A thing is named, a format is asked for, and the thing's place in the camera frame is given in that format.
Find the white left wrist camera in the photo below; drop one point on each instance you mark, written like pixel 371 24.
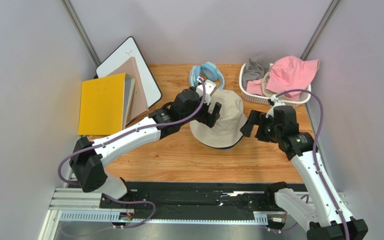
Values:
pixel 205 88

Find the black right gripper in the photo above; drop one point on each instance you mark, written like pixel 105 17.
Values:
pixel 258 123

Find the pink and beige reversible hat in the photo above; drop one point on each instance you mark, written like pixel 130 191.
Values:
pixel 258 87

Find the light blue headphones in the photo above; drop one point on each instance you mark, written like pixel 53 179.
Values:
pixel 209 70

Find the black bucket hat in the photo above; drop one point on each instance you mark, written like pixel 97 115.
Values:
pixel 225 142

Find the beige bucket hat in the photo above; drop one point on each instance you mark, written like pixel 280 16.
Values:
pixel 231 119

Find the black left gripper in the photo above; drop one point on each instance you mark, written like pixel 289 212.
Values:
pixel 208 119

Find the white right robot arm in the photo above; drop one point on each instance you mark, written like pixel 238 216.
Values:
pixel 329 218

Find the yellow binder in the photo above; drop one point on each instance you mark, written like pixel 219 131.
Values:
pixel 104 104

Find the pink brown folder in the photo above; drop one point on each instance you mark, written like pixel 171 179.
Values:
pixel 138 105

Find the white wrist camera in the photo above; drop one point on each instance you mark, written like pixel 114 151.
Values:
pixel 205 88
pixel 274 101

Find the pink bucket hat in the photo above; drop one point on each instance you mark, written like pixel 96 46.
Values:
pixel 291 72

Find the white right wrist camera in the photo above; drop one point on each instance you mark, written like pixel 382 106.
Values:
pixel 274 101

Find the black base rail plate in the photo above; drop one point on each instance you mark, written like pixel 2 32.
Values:
pixel 211 201

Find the white board black frame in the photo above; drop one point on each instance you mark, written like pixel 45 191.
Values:
pixel 126 50

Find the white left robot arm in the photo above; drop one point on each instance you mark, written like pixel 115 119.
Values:
pixel 90 158

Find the grey hat in basket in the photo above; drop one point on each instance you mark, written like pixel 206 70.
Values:
pixel 255 68

